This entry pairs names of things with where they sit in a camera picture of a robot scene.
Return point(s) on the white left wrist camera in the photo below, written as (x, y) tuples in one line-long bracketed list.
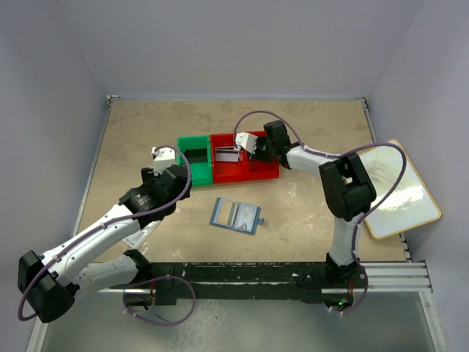
[(162, 158)]

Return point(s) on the blue leather card holder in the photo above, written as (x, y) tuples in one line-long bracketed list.
[(223, 215)]

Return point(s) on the green bin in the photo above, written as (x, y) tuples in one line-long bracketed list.
[(201, 173)]

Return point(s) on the aluminium frame rail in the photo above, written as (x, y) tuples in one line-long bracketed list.
[(382, 277)]

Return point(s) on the red bin right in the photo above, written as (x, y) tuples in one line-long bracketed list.
[(259, 170)]

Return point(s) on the red bin middle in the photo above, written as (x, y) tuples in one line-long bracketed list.
[(225, 172)]

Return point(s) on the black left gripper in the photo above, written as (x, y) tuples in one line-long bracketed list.
[(149, 177)]

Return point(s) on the silver VIP card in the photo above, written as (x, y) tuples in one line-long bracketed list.
[(245, 218)]

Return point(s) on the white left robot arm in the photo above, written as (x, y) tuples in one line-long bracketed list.
[(51, 282)]

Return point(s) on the red bin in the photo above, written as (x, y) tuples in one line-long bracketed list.
[(259, 170), (225, 172)]

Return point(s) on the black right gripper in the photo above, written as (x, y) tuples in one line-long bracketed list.
[(259, 141)]

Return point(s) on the silver card in bin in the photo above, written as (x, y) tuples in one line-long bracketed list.
[(229, 154)]

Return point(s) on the white plastic card packet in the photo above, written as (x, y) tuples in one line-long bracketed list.
[(136, 240)]

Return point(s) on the black card in bin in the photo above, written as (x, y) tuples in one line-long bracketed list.
[(198, 155)]

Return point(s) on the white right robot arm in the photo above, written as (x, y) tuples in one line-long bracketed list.
[(347, 187)]

